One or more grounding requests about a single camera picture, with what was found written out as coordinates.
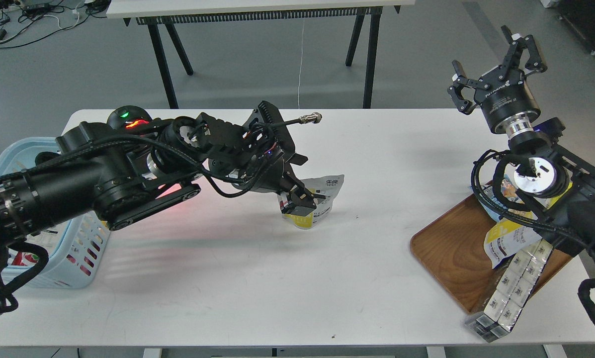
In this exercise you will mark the black-legged background table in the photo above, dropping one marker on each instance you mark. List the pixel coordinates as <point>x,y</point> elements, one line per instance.
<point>257,35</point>

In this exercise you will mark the light blue plastic basket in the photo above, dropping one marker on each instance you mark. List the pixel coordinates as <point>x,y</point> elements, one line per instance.
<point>73,258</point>

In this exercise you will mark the brown wooden tray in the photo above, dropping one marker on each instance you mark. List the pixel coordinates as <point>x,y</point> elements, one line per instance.
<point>451,249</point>

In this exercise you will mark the white boxed snack multipack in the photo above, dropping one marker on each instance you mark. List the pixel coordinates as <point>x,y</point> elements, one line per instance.
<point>511,287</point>

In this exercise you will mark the white snack packet in basket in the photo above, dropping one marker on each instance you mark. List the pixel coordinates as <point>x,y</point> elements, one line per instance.
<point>55,230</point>

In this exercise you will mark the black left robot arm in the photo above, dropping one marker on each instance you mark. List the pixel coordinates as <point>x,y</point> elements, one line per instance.
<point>134,166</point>

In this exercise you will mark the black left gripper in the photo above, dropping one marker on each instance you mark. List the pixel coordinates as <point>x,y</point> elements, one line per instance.
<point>270,154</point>

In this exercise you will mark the red snack packet in basket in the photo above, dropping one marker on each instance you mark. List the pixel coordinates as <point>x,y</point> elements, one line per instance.
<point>22,259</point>

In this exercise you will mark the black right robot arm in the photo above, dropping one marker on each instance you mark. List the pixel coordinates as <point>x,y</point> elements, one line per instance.
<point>536,183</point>

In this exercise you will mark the black barcode scanner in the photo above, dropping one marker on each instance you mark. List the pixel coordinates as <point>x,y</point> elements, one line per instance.
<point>127,117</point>

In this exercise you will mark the yellow cartoon snack bag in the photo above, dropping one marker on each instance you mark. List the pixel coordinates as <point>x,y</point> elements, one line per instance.
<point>549,202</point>

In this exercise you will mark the yellow white chickpea snack pouch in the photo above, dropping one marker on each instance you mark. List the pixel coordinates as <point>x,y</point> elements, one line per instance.
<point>325,190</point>

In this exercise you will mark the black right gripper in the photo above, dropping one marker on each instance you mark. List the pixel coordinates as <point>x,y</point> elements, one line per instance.
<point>508,102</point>

